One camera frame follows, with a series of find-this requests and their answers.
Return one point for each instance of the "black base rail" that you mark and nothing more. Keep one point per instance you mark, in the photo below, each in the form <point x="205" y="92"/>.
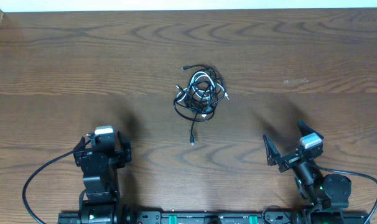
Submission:
<point x="270" y="216"/>

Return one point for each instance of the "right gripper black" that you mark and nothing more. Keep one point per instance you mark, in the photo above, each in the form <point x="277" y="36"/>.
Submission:
<point x="290" y="160"/>

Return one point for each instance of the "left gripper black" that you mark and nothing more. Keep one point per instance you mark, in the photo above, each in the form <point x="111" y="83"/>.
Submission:
<point x="116" y="159"/>

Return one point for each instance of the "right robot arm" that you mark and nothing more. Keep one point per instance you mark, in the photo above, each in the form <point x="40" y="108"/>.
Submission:
<point x="326" y="193"/>

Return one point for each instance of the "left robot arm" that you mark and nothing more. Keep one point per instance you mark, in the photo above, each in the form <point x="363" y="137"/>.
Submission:
<point x="100" y="201"/>

